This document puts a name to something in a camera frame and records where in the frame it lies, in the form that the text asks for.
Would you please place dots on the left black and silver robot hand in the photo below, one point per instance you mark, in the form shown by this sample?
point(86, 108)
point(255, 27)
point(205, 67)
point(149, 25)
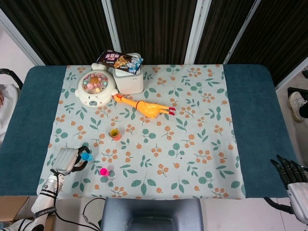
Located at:
point(65, 160)

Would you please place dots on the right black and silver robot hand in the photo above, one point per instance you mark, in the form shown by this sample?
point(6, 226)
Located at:
point(299, 199)

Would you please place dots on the light blue plastic cup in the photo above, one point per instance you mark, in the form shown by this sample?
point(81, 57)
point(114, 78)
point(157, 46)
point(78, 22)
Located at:
point(87, 157)

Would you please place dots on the pink plastic cup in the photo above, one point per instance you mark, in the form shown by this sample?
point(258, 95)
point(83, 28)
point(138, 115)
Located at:
point(104, 171)

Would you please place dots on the yellow plastic cup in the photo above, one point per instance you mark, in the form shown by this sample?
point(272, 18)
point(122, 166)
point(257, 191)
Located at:
point(111, 132)

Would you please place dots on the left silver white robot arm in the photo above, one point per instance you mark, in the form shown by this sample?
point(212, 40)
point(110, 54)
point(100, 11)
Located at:
point(45, 199)

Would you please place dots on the orange plastic cup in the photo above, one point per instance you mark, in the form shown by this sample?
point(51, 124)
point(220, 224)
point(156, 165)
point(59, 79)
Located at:
point(116, 138)

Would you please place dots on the brown cardboard box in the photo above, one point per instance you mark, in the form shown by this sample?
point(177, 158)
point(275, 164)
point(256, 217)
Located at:
point(14, 207)

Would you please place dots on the white seal fishing toy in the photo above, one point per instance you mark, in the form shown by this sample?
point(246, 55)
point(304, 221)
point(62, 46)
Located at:
point(96, 96)

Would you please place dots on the person in white clothes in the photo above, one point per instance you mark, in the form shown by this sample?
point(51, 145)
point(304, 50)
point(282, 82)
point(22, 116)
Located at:
point(7, 113)

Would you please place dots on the teal blue table cover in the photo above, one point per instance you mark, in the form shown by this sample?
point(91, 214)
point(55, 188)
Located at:
point(255, 120)

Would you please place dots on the white sneaker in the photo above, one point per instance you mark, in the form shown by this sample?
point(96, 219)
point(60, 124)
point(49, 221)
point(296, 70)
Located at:
point(296, 106)

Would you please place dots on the black chair armrest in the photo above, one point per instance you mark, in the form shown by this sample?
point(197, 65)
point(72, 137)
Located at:
point(15, 75)

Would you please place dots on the yellow rubber chicken toy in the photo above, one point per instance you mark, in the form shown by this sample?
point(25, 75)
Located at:
point(149, 108)

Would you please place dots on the white square desktop bin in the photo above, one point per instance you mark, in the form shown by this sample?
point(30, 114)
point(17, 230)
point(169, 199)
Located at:
point(130, 83)

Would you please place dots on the floral leaf print tablecloth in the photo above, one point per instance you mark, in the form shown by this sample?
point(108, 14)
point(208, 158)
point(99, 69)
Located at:
point(168, 149)

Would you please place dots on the dark purple snack bag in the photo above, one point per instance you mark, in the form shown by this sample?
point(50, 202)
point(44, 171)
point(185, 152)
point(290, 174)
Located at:
point(113, 59)

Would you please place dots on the black partition screen panel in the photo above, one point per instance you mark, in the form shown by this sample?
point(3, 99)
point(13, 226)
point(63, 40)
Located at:
point(60, 29)
point(154, 24)
point(221, 31)
point(276, 36)

